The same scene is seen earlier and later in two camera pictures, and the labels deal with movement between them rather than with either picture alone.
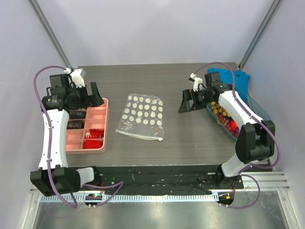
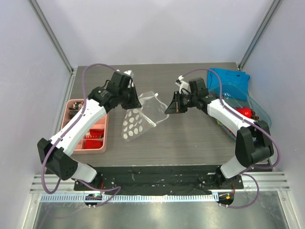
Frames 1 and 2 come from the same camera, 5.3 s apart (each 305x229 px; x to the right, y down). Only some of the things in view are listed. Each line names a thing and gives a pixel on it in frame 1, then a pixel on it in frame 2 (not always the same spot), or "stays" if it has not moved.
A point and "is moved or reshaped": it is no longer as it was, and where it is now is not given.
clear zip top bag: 143,115 is moved or reshaped
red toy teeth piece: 95,133 stays
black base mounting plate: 161,180 stays
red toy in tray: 92,144 stays
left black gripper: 93,100 → 136,103
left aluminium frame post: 50,31 stays
